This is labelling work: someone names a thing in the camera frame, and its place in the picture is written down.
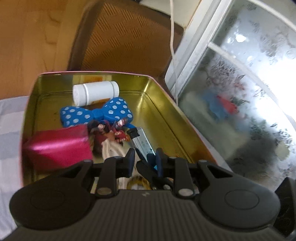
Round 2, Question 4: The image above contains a magenta red gift box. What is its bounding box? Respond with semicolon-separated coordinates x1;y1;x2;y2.
22;125;93;172

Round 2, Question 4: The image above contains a frosted glass window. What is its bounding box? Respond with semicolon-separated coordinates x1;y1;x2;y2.
165;1;295;190

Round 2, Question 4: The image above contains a blue polka dot bow headband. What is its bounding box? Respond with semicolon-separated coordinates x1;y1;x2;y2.
60;97;135;128

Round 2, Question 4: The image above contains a white cap vitamin bottle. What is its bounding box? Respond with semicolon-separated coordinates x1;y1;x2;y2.
72;81;120;107

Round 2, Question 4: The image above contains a pink macaron biscuit tin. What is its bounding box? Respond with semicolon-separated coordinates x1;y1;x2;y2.
21;72;214;185

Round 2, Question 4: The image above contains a white power cable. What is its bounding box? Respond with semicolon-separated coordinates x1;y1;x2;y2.
169;0;180;105

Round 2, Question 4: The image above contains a wood pattern headboard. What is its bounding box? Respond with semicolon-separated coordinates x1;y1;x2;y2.
1;1;89;99

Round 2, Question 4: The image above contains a blue cigarette lighter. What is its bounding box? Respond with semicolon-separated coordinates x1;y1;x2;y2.
127;127;156;168

